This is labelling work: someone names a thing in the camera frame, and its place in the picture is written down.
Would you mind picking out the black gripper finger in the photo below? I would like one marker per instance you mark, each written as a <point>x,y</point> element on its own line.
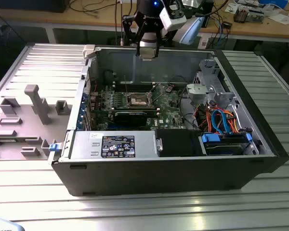
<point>128,19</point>
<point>157,41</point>

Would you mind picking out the silver CPU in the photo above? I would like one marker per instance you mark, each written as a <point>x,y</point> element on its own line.
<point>147,56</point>

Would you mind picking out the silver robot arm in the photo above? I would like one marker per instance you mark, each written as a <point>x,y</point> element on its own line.
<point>193,31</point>

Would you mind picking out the black RAM slot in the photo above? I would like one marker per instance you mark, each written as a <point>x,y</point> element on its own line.
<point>151,109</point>
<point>139,84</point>
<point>139,88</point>
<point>152,113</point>

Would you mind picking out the CPU socket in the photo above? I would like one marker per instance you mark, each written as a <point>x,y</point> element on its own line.
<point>137,101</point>

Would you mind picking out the wooden desk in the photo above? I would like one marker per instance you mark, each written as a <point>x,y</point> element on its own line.
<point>86,19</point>

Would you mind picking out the white label sheet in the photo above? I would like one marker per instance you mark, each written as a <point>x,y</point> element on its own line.
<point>203,41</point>

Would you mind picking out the silver drive cage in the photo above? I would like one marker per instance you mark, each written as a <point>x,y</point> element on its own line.
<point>207,69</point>

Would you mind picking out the green motherboard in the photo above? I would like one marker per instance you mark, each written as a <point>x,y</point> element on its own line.
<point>167,106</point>

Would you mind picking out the small black device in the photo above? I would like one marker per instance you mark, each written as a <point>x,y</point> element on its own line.
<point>227,25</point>

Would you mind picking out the black graphics card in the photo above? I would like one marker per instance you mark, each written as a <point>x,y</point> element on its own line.
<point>130,118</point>

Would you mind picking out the black box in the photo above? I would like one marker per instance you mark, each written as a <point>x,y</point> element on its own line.
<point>31,4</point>

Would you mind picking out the grey electronic device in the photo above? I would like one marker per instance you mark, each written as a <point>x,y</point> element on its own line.
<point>255,15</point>

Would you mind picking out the silver latch plate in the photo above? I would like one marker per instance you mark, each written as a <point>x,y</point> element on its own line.
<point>158,144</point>

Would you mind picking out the blue expansion card retainer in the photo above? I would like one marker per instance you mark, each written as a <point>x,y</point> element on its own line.
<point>81,113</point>

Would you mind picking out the blue box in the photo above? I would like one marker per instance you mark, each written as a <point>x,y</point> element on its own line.
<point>274,2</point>

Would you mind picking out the hard disk in blue carrier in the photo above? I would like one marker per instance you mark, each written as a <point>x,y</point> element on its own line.
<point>221,148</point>

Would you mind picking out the silver power supply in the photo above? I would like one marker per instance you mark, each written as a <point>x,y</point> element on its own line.
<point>86,144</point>

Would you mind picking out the white papers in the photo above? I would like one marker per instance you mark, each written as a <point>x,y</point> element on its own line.
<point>283,18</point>

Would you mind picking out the black PC case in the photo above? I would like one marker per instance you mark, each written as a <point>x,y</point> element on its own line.
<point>159,178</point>

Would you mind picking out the blue case latch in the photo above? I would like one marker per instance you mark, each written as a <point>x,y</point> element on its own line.
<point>54,147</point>

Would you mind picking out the grey parts rack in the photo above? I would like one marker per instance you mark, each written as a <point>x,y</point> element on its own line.
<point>26,134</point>

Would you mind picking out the white rounded object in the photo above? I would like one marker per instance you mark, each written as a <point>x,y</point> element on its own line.
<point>2,225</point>

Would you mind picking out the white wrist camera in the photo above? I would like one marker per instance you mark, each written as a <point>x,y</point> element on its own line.
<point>173,20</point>

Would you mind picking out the silver metal bracket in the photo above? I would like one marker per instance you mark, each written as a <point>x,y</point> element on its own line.
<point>196,92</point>

